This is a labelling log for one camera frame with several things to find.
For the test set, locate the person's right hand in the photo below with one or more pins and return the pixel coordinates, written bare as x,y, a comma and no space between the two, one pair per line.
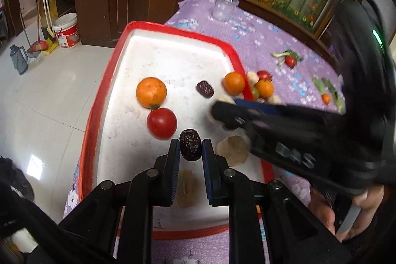
368,201

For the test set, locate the grey kettle on floor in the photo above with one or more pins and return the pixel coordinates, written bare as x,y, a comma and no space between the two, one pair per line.
19,58

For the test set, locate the bok choy stem leaf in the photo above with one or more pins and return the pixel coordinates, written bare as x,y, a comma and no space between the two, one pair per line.
284,54

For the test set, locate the red rimmed white tray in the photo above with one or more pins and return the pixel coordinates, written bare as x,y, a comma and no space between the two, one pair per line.
117,144

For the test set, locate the red tomato on cloth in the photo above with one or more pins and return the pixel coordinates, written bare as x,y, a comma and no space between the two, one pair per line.
264,75

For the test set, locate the red tomato in tray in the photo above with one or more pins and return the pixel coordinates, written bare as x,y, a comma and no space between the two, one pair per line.
162,123

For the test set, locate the wrinkled date in tray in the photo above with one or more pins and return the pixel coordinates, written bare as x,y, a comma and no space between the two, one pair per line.
205,89

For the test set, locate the clear plastic cup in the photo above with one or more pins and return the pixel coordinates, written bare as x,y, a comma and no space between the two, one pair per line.
223,9

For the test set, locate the wooden cabinet counter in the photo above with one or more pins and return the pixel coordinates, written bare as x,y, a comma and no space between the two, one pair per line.
139,4

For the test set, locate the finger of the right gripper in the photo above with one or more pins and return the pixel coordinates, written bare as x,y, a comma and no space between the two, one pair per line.
252,105
231,116

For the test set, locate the large orange in tray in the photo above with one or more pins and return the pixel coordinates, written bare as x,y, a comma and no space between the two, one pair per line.
151,92

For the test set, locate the orange mandarin on cloth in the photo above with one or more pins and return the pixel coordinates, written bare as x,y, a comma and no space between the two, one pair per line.
265,88

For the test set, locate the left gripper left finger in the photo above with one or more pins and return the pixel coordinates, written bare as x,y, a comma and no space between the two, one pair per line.
168,167

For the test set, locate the small tomato with greens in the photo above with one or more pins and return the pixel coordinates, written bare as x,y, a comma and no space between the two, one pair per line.
290,61

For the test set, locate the purple floral tablecloth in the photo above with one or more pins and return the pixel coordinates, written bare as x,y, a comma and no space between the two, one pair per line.
198,234

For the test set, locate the white red bucket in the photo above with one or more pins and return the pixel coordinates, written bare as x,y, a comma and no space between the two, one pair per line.
66,30

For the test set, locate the orange at tray edge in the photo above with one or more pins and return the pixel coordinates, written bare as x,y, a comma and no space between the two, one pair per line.
234,83

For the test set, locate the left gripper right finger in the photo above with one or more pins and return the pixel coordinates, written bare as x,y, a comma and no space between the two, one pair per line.
213,169

